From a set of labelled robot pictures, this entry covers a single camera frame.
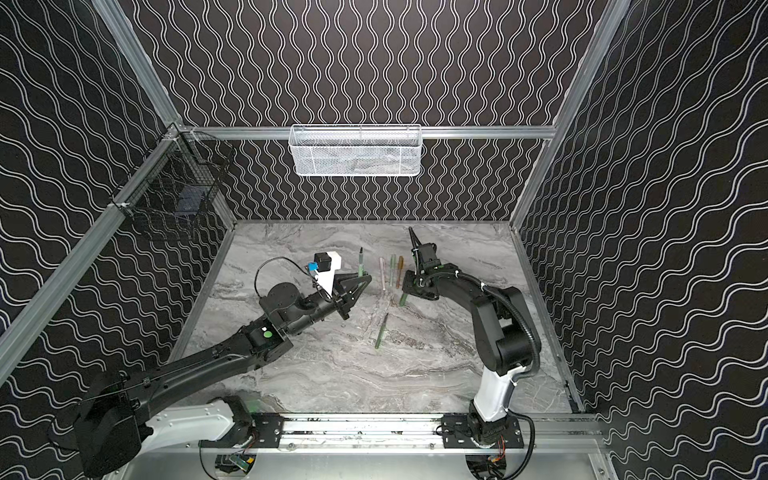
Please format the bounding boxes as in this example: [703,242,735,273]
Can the aluminium right corner post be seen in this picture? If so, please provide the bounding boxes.
[510,0,631,230]

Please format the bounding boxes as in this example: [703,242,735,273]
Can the aluminium frame corner post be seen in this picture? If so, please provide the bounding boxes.
[92,0,183,127]

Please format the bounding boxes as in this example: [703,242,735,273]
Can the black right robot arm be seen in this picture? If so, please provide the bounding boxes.
[402,228,541,446]

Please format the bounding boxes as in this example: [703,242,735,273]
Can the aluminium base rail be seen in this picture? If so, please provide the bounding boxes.
[220,413,602,455]

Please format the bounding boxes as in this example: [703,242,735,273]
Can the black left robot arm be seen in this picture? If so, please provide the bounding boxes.
[73,273,372,477]

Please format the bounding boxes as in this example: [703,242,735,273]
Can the black wire mesh basket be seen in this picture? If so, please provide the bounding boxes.
[117,132,235,243]

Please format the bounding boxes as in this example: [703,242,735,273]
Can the white wire mesh basket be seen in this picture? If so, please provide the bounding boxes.
[288,124,424,177]

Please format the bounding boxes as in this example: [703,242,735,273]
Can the light green pen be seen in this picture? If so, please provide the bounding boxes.
[389,254,397,288]

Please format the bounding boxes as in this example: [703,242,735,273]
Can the dark green pen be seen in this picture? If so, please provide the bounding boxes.
[357,246,365,277]

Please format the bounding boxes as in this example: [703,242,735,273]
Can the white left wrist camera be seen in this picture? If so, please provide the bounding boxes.
[308,251,341,295]

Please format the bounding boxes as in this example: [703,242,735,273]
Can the black corrugated cable conduit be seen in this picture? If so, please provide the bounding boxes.
[509,299,542,379]

